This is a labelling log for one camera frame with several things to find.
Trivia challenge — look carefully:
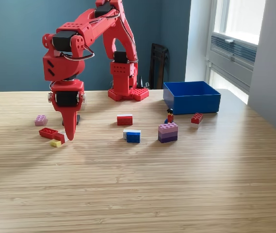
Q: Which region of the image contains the white red yellow brick stack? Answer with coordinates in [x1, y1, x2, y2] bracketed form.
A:
[49, 130, 68, 148]

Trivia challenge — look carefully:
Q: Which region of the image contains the red lego brick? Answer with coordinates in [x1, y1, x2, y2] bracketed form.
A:
[38, 127, 59, 140]

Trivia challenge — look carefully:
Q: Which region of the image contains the blue plastic bin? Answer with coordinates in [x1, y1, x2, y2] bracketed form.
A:
[163, 81, 222, 115]

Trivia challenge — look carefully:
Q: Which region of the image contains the pink lego brick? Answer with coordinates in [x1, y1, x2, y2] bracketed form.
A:
[34, 115, 48, 126]

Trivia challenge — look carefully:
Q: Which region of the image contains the red lego toy figure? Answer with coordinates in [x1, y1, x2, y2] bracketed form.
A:
[164, 108, 175, 124]

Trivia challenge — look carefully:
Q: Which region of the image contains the yellow black toy digger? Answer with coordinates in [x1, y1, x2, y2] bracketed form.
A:
[62, 114, 81, 126]

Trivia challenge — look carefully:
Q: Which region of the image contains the red and white brick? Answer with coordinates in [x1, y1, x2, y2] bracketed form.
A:
[117, 114, 133, 126]

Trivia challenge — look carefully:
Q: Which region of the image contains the blue and white brick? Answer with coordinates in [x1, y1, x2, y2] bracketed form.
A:
[123, 129, 142, 143]

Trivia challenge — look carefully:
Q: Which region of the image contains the pink purple brick stack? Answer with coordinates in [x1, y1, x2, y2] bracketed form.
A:
[158, 122, 179, 144]

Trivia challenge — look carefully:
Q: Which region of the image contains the red brick on white brick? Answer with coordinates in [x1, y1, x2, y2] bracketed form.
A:
[191, 113, 204, 129]

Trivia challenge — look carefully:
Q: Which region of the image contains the grey window vent grille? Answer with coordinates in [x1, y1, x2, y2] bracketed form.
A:
[211, 33, 258, 63]

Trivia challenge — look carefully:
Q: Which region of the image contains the white window frame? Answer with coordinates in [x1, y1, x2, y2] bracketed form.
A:
[211, 0, 266, 46]

